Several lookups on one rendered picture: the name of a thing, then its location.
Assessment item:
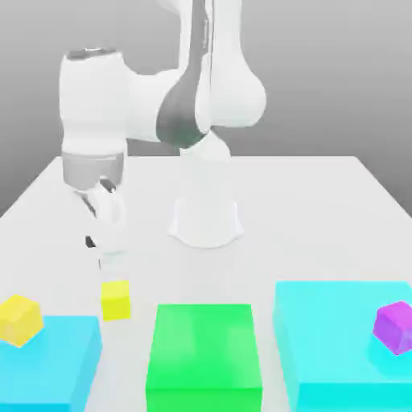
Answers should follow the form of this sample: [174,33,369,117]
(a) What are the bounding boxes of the small golden yellow cube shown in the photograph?
[0,294,45,349]

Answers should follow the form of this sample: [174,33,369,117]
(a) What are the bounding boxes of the large cyan box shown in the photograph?
[272,280,412,412]

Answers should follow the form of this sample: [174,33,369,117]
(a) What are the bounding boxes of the small lime yellow cube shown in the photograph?
[101,280,132,322]

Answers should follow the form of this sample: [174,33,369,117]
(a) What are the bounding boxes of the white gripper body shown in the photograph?
[84,205,129,259]

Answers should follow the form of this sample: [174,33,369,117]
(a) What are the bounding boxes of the large green box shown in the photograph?
[145,303,264,412]

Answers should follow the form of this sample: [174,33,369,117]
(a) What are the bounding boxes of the large sky blue box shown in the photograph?
[0,315,104,412]

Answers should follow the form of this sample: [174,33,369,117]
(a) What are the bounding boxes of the small purple cube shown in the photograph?
[372,300,412,356]

